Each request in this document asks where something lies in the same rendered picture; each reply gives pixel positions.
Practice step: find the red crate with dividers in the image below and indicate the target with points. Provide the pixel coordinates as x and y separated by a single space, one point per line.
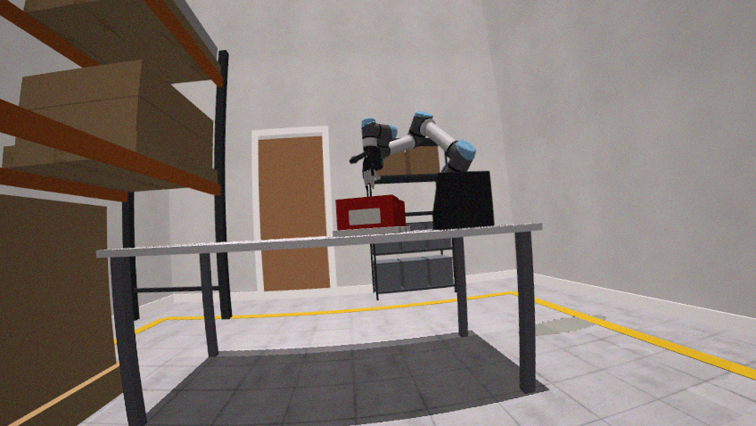
367 212
402 215

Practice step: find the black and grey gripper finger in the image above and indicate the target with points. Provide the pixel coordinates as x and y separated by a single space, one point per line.
366 178
372 174

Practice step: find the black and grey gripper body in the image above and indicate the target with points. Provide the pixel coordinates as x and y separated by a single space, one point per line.
375 152

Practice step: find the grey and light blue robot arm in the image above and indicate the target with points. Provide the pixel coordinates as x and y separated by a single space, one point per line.
461 153

